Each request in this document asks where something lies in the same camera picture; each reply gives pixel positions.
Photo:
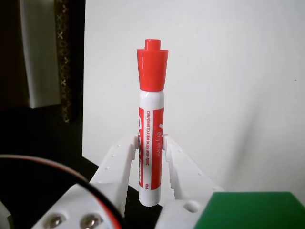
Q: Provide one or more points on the white board panel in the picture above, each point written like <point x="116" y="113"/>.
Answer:
<point x="38" y="52"/>

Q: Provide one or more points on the green printed camera mount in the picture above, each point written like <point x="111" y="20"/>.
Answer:
<point x="250" y="212"/>

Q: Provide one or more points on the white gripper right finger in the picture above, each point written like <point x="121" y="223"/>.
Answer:
<point x="186" y="171"/>

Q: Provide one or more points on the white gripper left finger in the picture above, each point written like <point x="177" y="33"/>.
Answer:
<point x="114" y="164"/>

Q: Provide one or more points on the red Expo marker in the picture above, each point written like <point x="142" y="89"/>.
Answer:
<point x="152" y="114"/>

